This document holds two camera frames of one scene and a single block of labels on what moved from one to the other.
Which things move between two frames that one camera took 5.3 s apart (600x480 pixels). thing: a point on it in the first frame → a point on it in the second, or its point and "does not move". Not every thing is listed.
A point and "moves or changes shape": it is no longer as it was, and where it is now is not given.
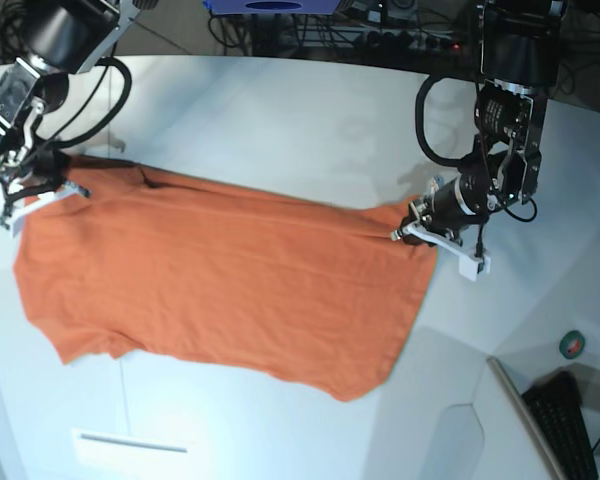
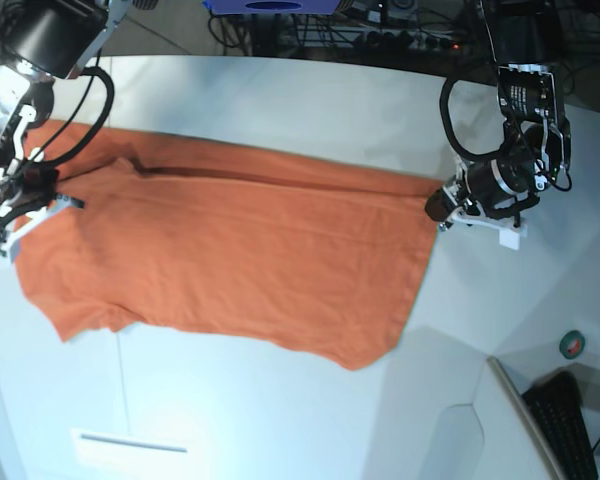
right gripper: x=505 y=170 → x=536 y=150
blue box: x=272 y=7 does not move
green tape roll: x=572 y=344 does not move
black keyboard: x=555 y=402 does not move
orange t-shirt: x=121 y=261 moves or changes shape
